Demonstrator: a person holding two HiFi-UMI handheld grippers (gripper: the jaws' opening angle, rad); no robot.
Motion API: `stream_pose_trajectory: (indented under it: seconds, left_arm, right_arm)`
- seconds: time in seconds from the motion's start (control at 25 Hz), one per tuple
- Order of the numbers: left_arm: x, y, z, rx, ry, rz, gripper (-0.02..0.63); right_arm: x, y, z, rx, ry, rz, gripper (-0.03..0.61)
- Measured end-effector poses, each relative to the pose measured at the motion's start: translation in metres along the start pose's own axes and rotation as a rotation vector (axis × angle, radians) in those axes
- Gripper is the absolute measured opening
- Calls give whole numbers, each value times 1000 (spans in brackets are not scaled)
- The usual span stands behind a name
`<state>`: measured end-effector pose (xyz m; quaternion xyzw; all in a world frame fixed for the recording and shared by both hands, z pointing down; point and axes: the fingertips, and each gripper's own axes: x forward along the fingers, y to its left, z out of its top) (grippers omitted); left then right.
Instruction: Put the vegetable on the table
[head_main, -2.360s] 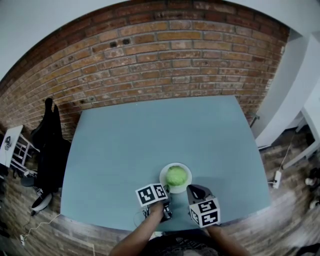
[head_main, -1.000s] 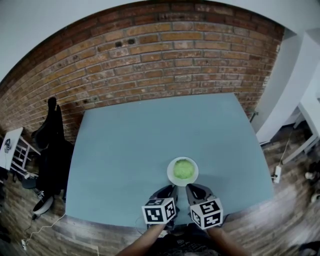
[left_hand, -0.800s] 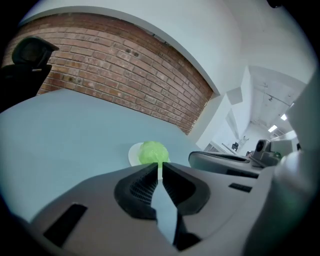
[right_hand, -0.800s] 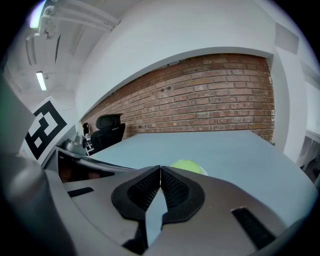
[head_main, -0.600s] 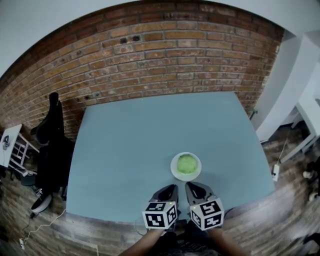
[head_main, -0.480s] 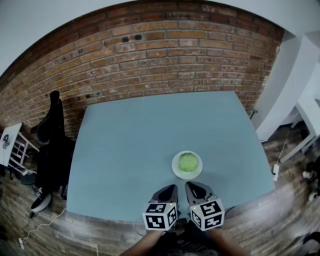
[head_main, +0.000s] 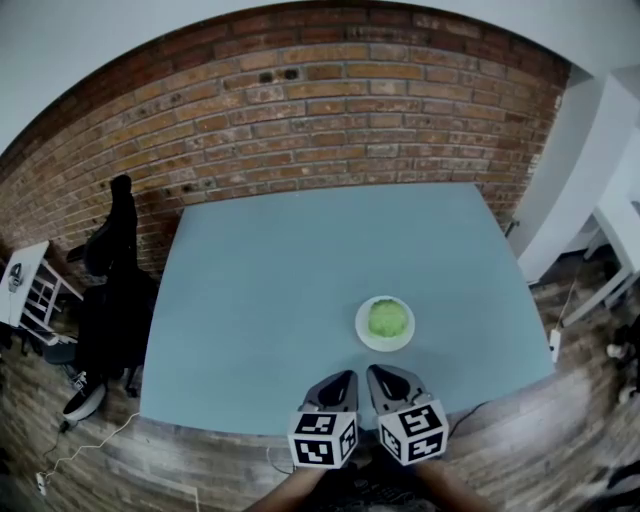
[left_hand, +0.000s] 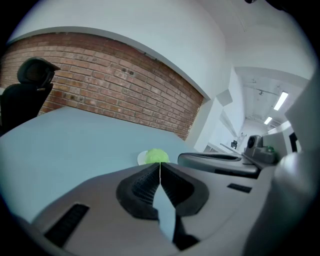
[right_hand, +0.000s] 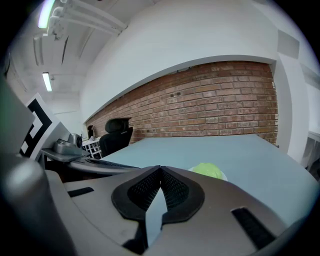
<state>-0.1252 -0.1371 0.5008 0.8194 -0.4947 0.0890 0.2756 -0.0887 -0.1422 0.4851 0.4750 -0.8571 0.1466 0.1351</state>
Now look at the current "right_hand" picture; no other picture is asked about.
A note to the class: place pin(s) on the short ceiling light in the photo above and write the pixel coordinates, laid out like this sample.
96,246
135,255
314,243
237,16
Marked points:
47,82

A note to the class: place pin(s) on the green cabbage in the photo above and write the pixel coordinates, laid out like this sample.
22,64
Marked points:
207,169

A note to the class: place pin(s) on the long ceiling light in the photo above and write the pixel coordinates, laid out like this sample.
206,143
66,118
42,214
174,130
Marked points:
46,13

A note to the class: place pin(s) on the white side table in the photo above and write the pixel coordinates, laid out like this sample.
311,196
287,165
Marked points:
92,147

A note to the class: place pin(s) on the light blue table top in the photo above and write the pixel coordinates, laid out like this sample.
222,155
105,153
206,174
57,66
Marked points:
225,152

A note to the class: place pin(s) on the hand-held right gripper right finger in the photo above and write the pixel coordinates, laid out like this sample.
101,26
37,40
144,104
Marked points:
220,200

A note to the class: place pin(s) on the small black upright object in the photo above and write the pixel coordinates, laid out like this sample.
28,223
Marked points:
91,131

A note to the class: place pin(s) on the black office chair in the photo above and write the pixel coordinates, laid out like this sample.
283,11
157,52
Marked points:
113,140

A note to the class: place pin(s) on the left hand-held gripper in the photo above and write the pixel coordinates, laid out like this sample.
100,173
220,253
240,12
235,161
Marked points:
42,130

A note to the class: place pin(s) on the white round plate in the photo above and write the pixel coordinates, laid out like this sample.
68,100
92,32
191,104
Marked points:
224,177

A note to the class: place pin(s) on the white ceiling pipes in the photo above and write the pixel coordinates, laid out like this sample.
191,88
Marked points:
85,17

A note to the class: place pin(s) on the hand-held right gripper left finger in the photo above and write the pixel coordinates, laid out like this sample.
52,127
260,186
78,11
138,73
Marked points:
100,200

